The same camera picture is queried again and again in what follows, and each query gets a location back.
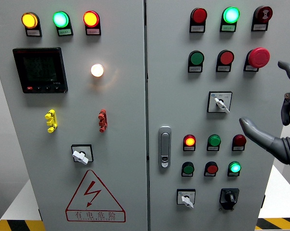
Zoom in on white-handle turn switch large plate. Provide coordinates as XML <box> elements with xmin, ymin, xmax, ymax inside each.
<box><xmin>207</xmin><ymin>90</ymin><xmax>233</xmax><ymax>114</ymax></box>

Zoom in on small dark red lamp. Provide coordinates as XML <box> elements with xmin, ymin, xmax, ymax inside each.
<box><xmin>232</xmin><ymin>134</ymin><xmax>247</xmax><ymax>147</ymax></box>

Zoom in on small lit green button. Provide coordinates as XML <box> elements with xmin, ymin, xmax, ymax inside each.
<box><xmin>228</xmin><ymin>161</ymin><xmax>242</xmax><ymax>174</ymax></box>

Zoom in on small unlit green lamp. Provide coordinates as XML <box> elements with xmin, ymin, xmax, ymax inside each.
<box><xmin>207</xmin><ymin>134</ymin><xmax>222</xmax><ymax>147</ymax></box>

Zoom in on small red push button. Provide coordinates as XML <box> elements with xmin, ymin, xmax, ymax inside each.
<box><xmin>205</xmin><ymin>161</ymin><xmax>219</xmax><ymax>175</ymax></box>

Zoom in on black yellow striped tape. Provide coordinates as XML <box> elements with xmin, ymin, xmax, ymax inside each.
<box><xmin>0</xmin><ymin>219</ymin><xmax>46</xmax><ymax>231</ymax></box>
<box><xmin>254</xmin><ymin>218</ymin><xmax>290</xmax><ymax>231</ymax></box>

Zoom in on small lit red lamp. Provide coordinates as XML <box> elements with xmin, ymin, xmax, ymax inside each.
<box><xmin>183</xmin><ymin>134</ymin><xmax>197</xmax><ymax>147</ymax></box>

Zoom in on large red stop button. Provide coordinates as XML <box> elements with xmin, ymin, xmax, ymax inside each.
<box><xmin>247</xmin><ymin>47</ymin><xmax>271</xmax><ymax>69</ymax></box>

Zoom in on small green push button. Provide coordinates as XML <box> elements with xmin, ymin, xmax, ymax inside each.
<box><xmin>182</xmin><ymin>161</ymin><xmax>195</xmax><ymax>175</ymax></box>

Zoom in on large red push button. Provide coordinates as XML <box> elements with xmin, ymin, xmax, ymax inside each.
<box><xmin>217</xmin><ymin>50</ymin><xmax>235</xmax><ymax>65</ymax></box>

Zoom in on silver door lock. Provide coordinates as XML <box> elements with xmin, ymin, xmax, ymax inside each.
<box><xmin>158</xmin><ymin>126</ymin><xmax>172</xmax><ymax>168</ymax></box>

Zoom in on grey cabinet door with lock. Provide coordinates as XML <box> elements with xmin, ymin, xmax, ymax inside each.
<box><xmin>145</xmin><ymin>0</ymin><xmax>290</xmax><ymax>231</ymax></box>

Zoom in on large green push button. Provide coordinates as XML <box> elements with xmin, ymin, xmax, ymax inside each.
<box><xmin>189</xmin><ymin>50</ymin><xmax>205</xmax><ymax>66</ymax></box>

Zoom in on dark red buzzer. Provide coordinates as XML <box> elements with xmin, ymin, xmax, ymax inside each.
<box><xmin>253</xmin><ymin>5</ymin><xmax>273</xmax><ymax>24</ymax></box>

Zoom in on large lit green lamp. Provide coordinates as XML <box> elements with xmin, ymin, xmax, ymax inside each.
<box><xmin>222</xmin><ymin>6</ymin><xmax>240</xmax><ymax>24</ymax></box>
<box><xmin>52</xmin><ymin>11</ymin><xmax>70</xmax><ymax>28</ymax></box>

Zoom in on large unlit red lamp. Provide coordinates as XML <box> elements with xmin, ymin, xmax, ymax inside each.
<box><xmin>191</xmin><ymin>7</ymin><xmax>208</xmax><ymax>24</ymax></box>

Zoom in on grey cabinet door with display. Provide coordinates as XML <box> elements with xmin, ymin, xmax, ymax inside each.
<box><xmin>0</xmin><ymin>0</ymin><xmax>148</xmax><ymax>231</ymax></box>

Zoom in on red warning triangle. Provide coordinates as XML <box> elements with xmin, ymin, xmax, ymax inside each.
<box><xmin>65</xmin><ymin>169</ymin><xmax>127</xmax><ymax>223</ymax></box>

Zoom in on lit white lamp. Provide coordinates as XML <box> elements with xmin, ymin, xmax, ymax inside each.
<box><xmin>91</xmin><ymin>63</ymin><xmax>105</xmax><ymax>78</ymax></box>

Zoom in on large lit red-orange lamp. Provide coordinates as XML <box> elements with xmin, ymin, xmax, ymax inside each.
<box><xmin>83</xmin><ymin>10</ymin><xmax>100</xmax><ymax>28</ymax></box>

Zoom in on black display meter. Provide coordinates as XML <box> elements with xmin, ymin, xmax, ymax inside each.
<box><xmin>12</xmin><ymin>47</ymin><xmax>69</xmax><ymax>94</ymax></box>

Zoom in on lit yellow round lamp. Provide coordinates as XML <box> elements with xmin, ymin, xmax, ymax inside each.
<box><xmin>21</xmin><ymin>12</ymin><xmax>39</xmax><ymax>29</ymax></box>

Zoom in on black-handle turn switch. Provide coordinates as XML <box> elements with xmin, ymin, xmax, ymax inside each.
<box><xmin>219</xmin><ymin>188</ymin><xmax>240</xmax><ymax>211</ymax></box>

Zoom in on white-handle turn switch small plate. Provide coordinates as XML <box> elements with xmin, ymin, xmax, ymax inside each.
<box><xmin>176</xmin><ymin>188</ymin><xmax>197</xmax><ymax>209</ymax></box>

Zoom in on small red handle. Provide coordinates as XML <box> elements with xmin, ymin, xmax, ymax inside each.
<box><xmin>98</xmin><ymin>109</ymin><xmax>107</xmax><ymax>133</ymax></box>

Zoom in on white-handle turn switch black plate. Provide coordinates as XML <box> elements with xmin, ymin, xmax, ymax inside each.
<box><xmin>71</xmin><ymin>144</ymin><xmax>94</xmax><ymax>166</ymax></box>

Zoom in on small yellow handle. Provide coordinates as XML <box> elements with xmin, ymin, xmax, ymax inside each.
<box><xmin>44</xmin><ymin>109</ymin><xmax>58</xmax><ymax>133</ymax></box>

